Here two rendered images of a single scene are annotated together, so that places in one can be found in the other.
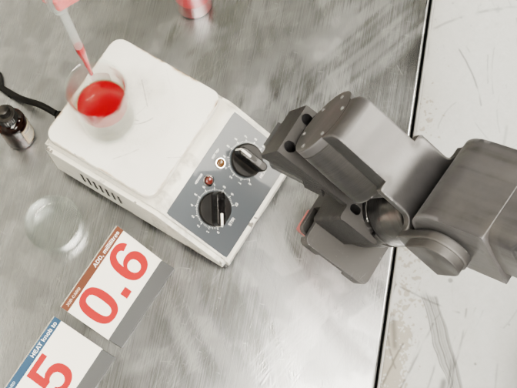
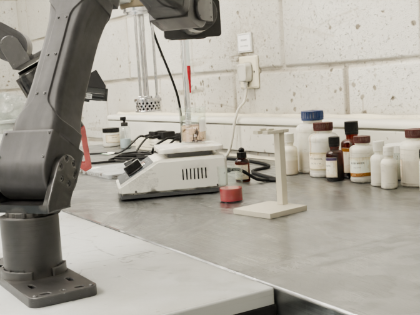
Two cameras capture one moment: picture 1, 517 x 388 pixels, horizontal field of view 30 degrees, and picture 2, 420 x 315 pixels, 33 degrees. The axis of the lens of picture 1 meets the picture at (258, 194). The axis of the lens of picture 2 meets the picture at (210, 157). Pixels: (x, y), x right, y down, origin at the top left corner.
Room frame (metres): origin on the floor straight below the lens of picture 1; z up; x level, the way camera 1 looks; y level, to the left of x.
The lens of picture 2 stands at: (1.34, -0.81, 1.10)
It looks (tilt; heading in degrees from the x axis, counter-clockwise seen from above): 6 degrees down; 135
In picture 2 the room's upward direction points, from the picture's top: 4 degrees counter-clockwise
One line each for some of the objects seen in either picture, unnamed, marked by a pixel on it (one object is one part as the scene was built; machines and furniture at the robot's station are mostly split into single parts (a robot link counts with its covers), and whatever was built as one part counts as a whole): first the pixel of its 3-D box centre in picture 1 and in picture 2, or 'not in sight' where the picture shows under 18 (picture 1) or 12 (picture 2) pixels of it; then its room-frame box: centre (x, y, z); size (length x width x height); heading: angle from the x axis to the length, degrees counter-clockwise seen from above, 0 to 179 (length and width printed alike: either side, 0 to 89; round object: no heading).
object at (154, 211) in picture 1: (163, 147); (175, 170); (0.33, 0.09, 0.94); 0.22 x 0.13 x 0.08; 55
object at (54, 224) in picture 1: (55, 225); not in sight; (0.27, 0.20, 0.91); 0.06 x 0.06 x 0.02
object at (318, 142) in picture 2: not in sight; (324, 149); (0.49, 0.36, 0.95); 0.06 x 0.06 x 0.11
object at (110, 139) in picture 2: not in sight; (111, 137); (-0.67, 0.70, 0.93); 0.06 x 0.06 x 0.06
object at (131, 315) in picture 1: (118, 286); not in sight; (0.21, 0.14, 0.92); 0.09 x 0.06 x 0.04; 145
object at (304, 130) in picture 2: not in sight; (313, 140); (0.43, 0.40, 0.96); 0.07 x 0.07 x 0.13
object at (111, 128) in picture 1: (104, 106); (191, 124); (0.34, 0.13, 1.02); 0.06 x 0.05 x 0.08; 30
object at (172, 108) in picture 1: (134, 117); (187, 147); (0.35, 0.11, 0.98); 0.12 x 0.12 x 0.01; 55
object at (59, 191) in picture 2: not in sight; (29, 185); (0.65, -0.41, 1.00); 0.09 x 0.06 x 0.06; 21
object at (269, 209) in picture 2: not in sight; (267, 170); (0.64, 0.01, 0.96); 0.08 x 0.08 x 0.13; 86
